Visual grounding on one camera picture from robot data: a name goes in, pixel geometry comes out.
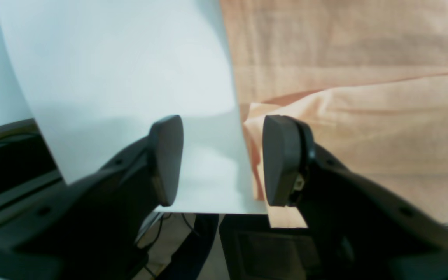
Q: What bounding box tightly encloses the peach T-shirt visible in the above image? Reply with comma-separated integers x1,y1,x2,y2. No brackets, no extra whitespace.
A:
219,0,448,223

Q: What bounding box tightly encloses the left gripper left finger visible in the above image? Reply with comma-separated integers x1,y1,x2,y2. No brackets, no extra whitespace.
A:
0,115,184,280

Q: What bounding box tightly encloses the black monitor under table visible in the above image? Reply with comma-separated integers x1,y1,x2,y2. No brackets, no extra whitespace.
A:
219,214,325,280

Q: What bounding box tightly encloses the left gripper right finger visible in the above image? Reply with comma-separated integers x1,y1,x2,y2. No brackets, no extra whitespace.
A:
262,115,448,280

